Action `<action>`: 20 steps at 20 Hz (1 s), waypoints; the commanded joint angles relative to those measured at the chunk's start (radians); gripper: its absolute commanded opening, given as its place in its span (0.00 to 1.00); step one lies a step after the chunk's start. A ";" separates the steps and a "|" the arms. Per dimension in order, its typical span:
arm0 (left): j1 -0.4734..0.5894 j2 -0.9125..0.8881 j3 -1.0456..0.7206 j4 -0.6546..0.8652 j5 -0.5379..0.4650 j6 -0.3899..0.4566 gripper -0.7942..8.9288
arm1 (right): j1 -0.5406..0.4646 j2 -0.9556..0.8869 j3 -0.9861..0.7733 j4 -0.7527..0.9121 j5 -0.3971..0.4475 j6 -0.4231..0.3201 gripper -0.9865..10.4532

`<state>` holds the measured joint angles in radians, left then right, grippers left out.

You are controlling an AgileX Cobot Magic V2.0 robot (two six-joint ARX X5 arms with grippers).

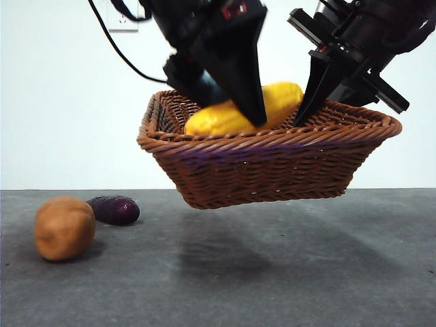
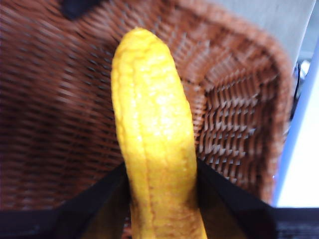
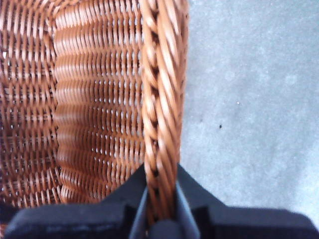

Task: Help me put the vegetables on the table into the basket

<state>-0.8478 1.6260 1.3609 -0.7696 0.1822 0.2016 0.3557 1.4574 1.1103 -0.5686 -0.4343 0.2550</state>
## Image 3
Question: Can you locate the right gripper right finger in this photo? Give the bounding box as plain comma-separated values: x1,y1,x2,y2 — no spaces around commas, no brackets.
175,163,319,239

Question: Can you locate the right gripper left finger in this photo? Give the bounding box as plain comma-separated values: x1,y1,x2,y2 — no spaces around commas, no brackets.
4,163,150,239

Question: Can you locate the brown wicker basket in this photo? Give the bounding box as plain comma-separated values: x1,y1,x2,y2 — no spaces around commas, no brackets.
0,0,190,225

